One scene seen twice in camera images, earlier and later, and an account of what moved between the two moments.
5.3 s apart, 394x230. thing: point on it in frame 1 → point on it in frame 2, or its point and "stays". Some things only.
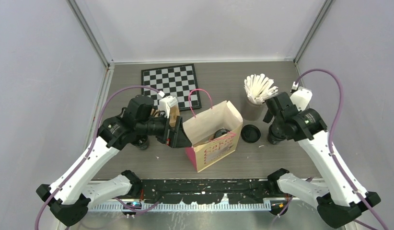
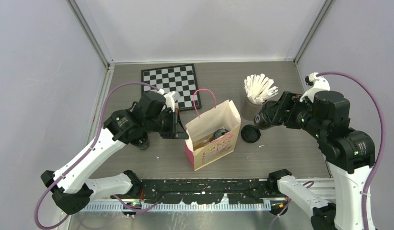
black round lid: [250, 133] stays
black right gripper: [268, 117] stays
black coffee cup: [220, 132] stays
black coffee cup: [276, 132] → [270, 115]
